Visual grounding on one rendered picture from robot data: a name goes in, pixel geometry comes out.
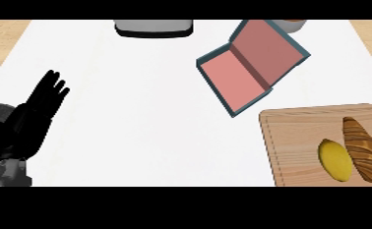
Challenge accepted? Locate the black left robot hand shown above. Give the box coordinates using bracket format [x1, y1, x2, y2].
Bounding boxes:
[0, 69, 70, 160]

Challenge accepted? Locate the yellow lemon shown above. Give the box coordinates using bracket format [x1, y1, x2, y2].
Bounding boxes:
[317, 138, 355, 183]

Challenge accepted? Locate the grey and black appliance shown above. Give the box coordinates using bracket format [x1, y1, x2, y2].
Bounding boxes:
[113, 19, 194, 39]

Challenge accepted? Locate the grey round pot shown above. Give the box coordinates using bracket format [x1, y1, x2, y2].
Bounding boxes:
[270, 19, 308, 34]

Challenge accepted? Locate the wooden cutting board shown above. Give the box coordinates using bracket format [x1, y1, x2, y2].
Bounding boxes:
[256, 102, 372, 188]

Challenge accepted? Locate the pink and teal cardboard box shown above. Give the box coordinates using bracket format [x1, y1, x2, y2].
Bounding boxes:
[194, 19, 312, 119]

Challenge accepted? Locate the brown striped bread loaf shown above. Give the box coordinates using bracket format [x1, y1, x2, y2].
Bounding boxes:
[340, 116, 372, 184]

